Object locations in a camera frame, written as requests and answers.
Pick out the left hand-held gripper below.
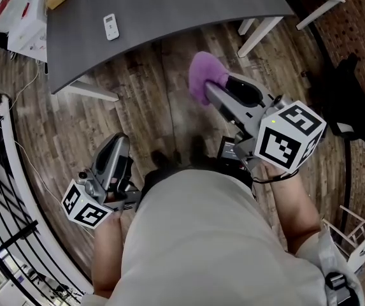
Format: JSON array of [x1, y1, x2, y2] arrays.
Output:
[[60, 131, 142, 230]]

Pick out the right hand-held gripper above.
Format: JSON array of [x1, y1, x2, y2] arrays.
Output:
[[203, 73, 329, 175]]

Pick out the purple cleaning cloth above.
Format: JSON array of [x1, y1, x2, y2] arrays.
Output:
[[187, 51, 231, 106]]

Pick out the white remote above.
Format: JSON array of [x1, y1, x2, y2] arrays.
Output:
[[103, 13, 120, 42]]

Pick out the person's right forearm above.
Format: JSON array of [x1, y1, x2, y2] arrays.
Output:
[[262, 164, 324, 257]]

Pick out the person's left forearm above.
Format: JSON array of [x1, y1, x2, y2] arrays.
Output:
[[91, 210, 129, 300]]

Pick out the black device box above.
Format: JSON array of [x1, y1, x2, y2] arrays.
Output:
[[217, 135, 257, 172]]

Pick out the person's black trousers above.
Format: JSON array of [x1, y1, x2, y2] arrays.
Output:
[[142, 135, 254, 198]]

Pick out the white table leg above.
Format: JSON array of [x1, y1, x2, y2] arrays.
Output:
[[296, 0, 333, 31], [52, 76, 120, 103], [237, 17, 284, 59], [238, 18, 256, 36]]

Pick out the black office chair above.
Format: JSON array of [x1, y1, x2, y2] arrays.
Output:
[[309, 52, 365, 164]]

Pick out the person's white shirt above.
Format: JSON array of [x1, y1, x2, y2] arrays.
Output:
[[83, 167, 365, 306]]

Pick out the white cardboard box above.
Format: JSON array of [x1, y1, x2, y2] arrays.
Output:
[[7, 0, 49, 64]]

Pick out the white wooden rack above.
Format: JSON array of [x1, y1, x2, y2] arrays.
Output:
[[322, 204, 365, 274]]

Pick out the white floor cable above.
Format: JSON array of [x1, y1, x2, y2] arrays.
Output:
[[8, 62, 75, 204]]

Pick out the black shoulder strap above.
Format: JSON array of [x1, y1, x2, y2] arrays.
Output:
[[324, 271, 361, 306]]

